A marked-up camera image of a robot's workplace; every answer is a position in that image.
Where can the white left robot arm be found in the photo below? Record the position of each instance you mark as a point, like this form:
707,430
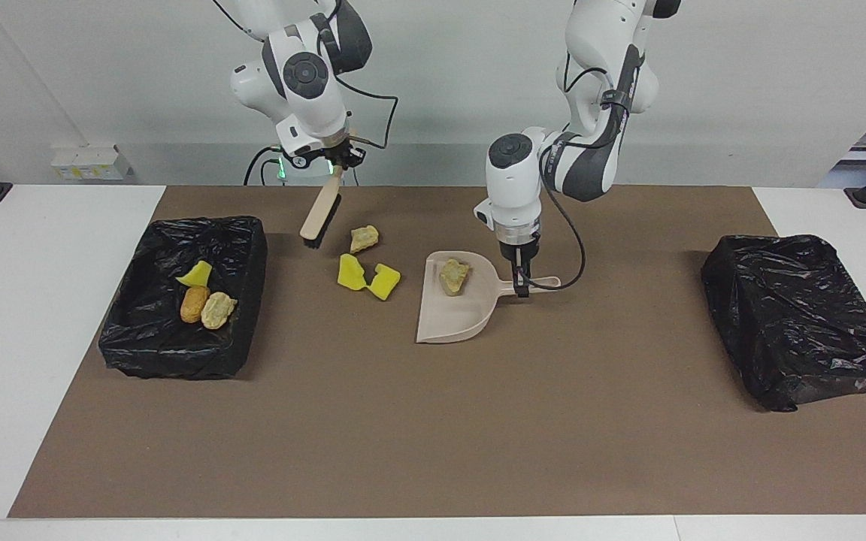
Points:
512,180

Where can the small notched yellow sponge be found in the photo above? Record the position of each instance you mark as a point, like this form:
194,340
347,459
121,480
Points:
194,274

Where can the beige plastic dustpan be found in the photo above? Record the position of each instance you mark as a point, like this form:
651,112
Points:
455,315

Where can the beige hand brush black bristles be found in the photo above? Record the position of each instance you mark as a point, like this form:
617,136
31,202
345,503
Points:
322,214

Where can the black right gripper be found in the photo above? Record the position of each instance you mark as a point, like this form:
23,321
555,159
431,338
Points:
324,156

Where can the brown table mat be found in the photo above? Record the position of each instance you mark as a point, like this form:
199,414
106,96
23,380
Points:
433,466

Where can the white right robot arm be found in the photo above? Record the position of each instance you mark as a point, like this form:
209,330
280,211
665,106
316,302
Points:
305,75

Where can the orange-brown sponge chunk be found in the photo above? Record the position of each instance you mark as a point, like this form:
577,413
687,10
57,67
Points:
194,303

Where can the black bag lined bin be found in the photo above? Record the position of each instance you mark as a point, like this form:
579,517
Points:
794,323
147,338

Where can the pale beige sponge chunk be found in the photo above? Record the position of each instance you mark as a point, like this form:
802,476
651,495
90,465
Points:
454,276
364,239
218,309

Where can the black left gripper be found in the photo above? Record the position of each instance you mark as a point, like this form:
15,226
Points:
519,249

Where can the yellow sponge block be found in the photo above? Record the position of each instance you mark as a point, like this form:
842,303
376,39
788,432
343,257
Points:
350,273

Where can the green and yellow sponge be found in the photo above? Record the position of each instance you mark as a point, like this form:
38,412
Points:
385,282

